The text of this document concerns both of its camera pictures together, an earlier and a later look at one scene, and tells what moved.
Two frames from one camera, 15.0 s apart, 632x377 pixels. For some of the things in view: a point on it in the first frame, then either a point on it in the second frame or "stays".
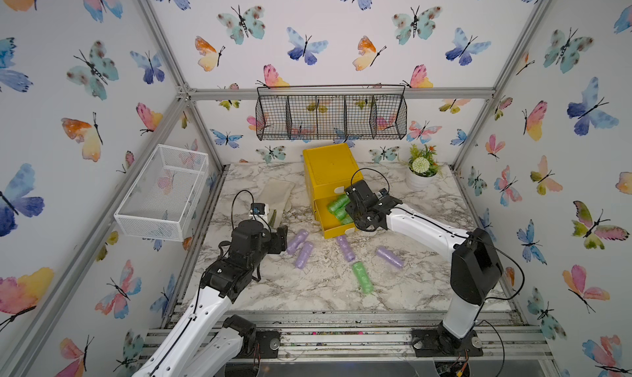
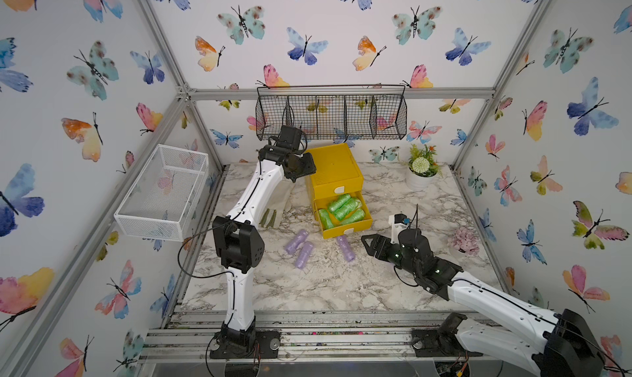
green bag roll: x=341 y=214 stays
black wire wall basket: x=331 y=112 stays
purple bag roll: x=304 y=255 stays
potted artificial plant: x=422 y=169 stays
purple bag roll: x=348 y=253 stays
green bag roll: x=364 y=279 → x=326 y=221
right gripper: x=349 y=207 → x=377 y=240
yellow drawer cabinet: x=329 y=170 stays
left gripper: x=277 y=239 → x=309 y=166
